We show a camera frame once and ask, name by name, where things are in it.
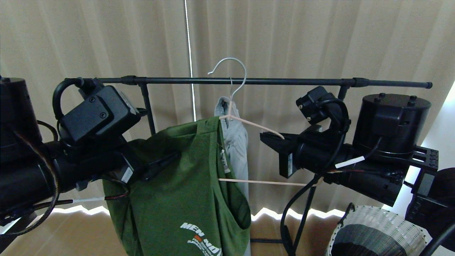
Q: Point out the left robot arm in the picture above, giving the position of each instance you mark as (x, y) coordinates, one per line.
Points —
(21, 174)

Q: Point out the green garment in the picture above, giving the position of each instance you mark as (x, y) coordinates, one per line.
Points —
(177, 199)

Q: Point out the pink clothes hanger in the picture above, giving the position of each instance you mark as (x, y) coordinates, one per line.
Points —
(231, 87)
(256, 125)

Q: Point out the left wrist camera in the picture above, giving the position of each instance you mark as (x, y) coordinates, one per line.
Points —
(96, 113)

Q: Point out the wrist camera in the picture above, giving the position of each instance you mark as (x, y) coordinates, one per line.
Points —
(96, 113)
(320, 103)

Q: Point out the black clothes rack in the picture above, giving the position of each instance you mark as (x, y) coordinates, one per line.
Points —
(284, 81)

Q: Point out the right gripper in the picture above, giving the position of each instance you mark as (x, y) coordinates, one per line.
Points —
(312, 156)

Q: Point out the white laundry basket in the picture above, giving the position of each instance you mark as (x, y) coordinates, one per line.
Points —
(384, 224)

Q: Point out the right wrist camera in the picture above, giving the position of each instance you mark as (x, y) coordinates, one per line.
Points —
(320, 103)

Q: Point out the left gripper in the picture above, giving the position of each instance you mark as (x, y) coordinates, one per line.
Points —
(113, 165)

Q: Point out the pale grey shorts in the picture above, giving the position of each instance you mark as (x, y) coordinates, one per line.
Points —
(238, 149)

